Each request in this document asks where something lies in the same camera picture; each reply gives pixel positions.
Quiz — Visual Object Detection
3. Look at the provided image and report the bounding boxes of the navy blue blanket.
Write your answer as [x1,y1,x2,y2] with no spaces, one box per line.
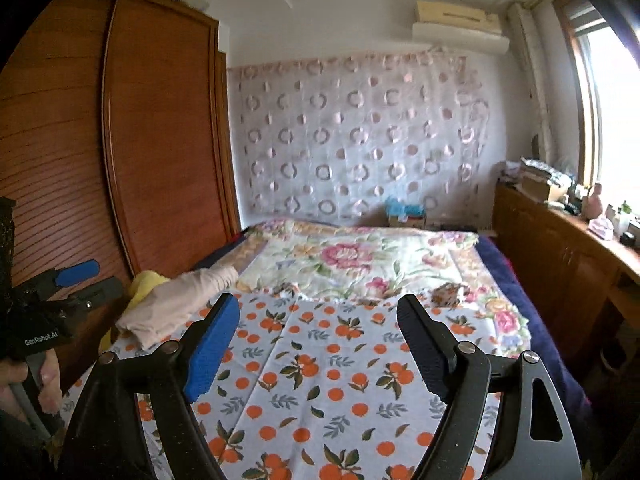
[192,225,593,411]

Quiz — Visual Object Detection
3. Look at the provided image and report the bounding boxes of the window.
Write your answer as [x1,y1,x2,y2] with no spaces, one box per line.
[555,0,640,221]

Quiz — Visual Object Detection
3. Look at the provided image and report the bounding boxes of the yellow plush toy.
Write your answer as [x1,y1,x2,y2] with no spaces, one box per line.
[97,270,171,356]

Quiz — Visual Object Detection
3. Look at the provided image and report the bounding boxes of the wall air conditioner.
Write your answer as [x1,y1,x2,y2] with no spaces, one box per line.
[411,0,511,53]

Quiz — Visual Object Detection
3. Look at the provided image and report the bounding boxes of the blue plastic bag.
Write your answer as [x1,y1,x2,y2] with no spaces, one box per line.
[384,196,426,216]

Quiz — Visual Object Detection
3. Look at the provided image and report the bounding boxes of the black lace cloth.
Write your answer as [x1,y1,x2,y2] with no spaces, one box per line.
[0,196,17,286]

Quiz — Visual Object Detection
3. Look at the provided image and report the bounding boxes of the small patterned cloth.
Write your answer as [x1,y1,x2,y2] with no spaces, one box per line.
[431,281,472,307]

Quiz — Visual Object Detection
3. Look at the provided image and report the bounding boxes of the brown wooden wardrobe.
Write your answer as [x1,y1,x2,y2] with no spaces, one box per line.
[0,0,241,381]

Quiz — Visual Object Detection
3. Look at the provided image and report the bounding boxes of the pale window curtain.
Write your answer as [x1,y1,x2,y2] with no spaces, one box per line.
[510,2,556,161]

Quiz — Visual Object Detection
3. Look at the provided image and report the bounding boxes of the sheer circle pattern curtain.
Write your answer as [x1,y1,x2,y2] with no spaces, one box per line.
[227,52,491,226]

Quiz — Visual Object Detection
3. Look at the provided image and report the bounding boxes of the small cardboard box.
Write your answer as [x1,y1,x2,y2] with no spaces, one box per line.
[389,212,428,229]

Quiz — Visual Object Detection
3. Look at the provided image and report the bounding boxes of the long wooden cabinet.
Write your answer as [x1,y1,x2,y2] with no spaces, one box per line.
[492,182,640,361]

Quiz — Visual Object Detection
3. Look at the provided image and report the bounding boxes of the beige printed t-shirt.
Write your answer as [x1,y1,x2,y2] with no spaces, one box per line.
[116,266,241,352]

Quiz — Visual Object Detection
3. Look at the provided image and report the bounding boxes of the white bottle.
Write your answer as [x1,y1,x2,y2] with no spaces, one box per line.
[615,202,633,241]

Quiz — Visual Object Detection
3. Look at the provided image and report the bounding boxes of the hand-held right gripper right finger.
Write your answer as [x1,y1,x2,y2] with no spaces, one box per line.
[396,294,583,480]

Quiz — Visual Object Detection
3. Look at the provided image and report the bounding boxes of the stack of papers and boxes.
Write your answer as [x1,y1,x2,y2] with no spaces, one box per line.
[500,157,576,201]

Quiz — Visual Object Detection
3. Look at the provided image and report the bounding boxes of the person's left hand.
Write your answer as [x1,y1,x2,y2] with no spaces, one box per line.
[0,350,65,416]

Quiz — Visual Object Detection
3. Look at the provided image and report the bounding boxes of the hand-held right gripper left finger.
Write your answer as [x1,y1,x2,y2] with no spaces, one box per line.
[60,292,241,480]

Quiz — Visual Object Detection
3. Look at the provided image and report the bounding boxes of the floral blanket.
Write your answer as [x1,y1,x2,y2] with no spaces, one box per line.
[235,217,533,356]

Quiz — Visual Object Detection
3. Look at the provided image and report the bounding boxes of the orange fruit print bed sheet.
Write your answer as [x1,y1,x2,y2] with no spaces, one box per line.
[65,287,531,480]

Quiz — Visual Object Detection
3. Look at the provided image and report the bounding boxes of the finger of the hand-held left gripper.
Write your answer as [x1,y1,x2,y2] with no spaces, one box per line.
[47,276,125,311]
[30,259,101,291]

